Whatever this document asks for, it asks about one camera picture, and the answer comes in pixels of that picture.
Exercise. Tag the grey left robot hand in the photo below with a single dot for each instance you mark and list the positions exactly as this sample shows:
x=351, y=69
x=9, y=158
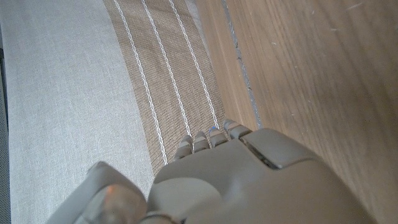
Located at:
x=248, y=186

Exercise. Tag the beige striped backdrop cloth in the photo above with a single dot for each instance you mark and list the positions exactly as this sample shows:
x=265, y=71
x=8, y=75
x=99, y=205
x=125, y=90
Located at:
x=77, y=77

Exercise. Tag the dark perforated wall panel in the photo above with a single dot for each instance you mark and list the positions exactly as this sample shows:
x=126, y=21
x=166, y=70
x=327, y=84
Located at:
x=3, y=174

